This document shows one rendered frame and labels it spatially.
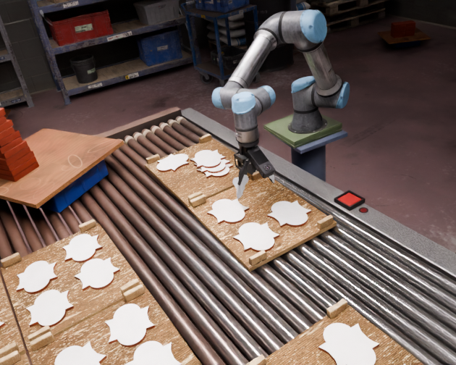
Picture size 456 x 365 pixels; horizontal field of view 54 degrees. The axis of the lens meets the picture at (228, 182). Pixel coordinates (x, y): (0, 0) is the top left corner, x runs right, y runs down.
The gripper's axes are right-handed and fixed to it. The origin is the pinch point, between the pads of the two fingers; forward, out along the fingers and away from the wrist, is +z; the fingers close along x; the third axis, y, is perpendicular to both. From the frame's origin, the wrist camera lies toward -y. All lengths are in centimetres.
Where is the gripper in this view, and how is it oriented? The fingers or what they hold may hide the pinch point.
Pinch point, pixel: (257, 192)
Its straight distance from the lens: 158.6
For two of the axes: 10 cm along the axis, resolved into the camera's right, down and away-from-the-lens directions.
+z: 1.3, 8.5, 5.1
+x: -8.5, 3.6, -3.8
